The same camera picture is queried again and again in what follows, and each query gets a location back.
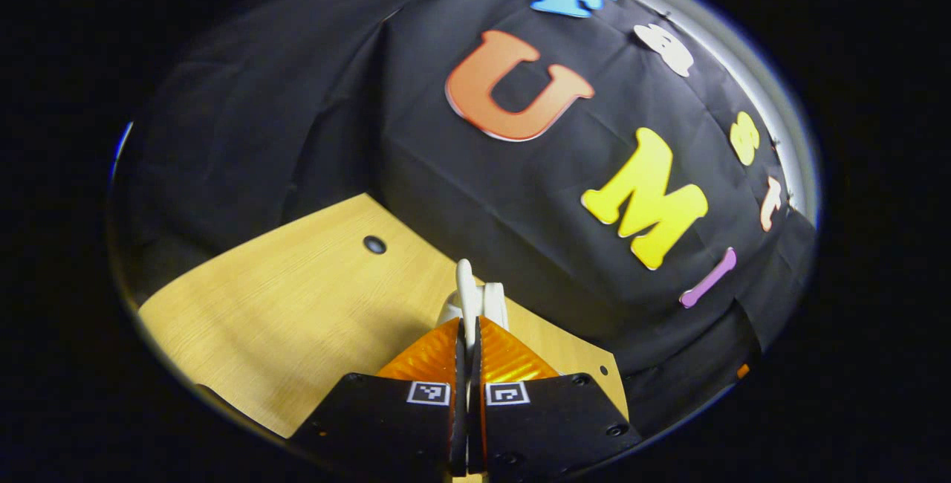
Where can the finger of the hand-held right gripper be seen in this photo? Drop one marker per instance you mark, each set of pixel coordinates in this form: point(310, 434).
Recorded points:
point(743, 371)

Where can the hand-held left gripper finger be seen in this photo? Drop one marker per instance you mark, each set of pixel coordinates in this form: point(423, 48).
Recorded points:
point(475, 423)
point(460, 423)

